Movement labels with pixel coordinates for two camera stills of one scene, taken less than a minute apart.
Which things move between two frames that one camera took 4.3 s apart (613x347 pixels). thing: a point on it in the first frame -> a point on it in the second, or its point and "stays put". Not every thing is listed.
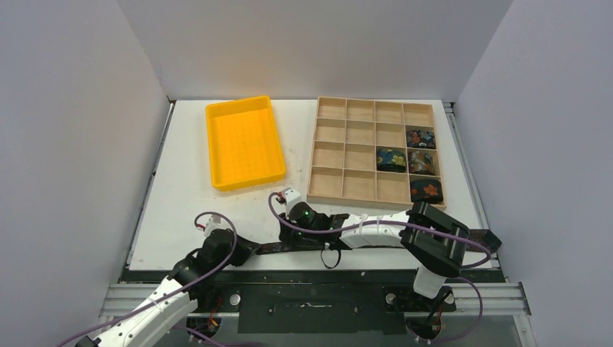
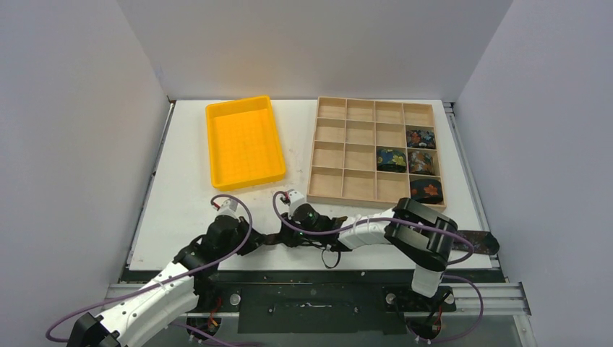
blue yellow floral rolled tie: x=391 y=160 stays put
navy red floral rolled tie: x=421 y=139 stays put
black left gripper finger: x=248 y=246 -> x=258 y=238
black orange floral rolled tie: x=426 y=190 stays put
